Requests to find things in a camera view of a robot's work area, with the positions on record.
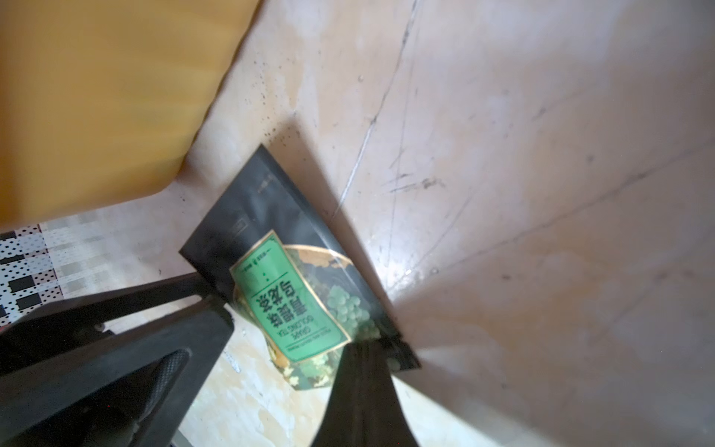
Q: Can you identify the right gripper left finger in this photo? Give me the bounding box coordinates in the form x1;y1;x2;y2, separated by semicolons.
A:
1;274;234;446

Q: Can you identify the black green label tea bag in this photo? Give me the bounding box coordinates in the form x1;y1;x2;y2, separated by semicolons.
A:
181;147;419;391

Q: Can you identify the yellow plastic storage box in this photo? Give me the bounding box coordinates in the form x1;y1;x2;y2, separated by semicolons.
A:
1;1;258;229

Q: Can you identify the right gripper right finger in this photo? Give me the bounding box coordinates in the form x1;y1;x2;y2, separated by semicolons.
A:
312;340;418;446

